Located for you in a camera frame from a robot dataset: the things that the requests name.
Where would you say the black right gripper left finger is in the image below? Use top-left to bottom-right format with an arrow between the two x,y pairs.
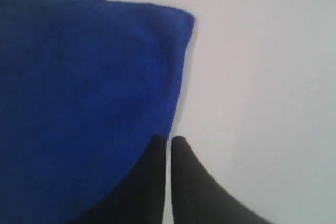
72,135 -> 166,224

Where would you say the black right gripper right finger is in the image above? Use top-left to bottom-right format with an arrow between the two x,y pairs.
171,136 -> 269,224

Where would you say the blue towel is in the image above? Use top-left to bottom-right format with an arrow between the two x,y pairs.
1,0 -> 194,223

